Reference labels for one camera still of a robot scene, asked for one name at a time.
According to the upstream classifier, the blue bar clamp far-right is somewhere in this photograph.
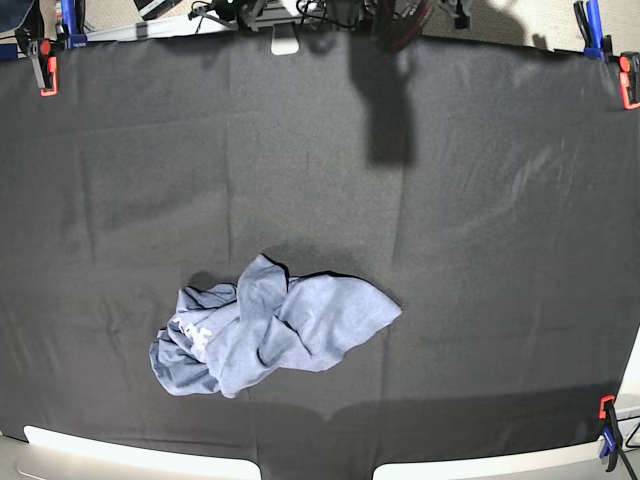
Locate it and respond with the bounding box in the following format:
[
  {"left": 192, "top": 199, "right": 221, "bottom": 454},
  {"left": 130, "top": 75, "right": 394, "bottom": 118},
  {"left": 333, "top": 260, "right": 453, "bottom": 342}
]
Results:
[{"left": 573, "top": 0, "right": 613, "bottom": 63}]

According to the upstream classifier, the black table cloth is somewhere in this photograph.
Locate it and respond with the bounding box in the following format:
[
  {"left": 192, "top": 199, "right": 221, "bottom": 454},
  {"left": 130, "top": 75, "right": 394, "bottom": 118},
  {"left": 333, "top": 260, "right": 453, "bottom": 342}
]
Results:
[{"left": 1, "top": 34, "right": 639, "bottom": 479}]

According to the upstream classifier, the orange black clamp far-left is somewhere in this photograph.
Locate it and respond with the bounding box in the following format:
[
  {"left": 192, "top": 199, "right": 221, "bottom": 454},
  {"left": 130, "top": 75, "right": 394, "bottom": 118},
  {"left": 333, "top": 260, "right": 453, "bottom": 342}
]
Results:
[{"left": 15, "top": 28, "right": 59, "bottom": 97}]

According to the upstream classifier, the orange black clamp far-right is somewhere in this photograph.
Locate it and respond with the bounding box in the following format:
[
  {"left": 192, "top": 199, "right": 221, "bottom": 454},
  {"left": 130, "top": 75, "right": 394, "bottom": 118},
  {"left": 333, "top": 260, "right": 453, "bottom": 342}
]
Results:
[{"left": 618, "top": 52, "right": 639, "bottom": 110}]

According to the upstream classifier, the blue bar clamp far-left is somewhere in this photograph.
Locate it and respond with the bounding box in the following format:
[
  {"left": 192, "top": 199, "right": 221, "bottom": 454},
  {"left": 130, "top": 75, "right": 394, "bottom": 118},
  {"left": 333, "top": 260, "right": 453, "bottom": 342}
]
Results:
[{"left": 55, "top": 0, "right": 88, "bottom": 49}]

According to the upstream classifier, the black cable bundle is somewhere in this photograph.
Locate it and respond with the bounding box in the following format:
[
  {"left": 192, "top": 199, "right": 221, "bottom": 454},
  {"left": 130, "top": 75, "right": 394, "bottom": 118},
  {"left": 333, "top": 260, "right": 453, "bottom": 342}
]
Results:
[{"left": 188, "top": 0, "right": 436, "bottom": 51}]

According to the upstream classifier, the blue orange clamp near-right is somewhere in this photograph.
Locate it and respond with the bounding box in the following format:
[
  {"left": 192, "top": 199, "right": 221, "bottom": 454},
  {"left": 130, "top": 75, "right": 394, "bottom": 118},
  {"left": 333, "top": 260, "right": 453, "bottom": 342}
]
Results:
[{"left": 598, "top": 395, "right": 639, "bottom": 480}]

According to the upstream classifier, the blue-grey t-shirt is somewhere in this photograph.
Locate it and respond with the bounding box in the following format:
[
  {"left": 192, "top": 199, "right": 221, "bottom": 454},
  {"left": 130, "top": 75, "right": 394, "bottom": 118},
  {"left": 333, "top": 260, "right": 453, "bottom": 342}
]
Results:
[{"left": 149, "top": 255, "right": 402, "bottom": 398}]

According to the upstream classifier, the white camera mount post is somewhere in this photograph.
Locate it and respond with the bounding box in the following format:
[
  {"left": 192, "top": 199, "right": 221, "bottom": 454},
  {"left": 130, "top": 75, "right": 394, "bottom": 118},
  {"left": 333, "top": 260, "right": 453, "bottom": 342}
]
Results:
[{"left": 270, "top": 23, "right": 300, "bottom": 57}]

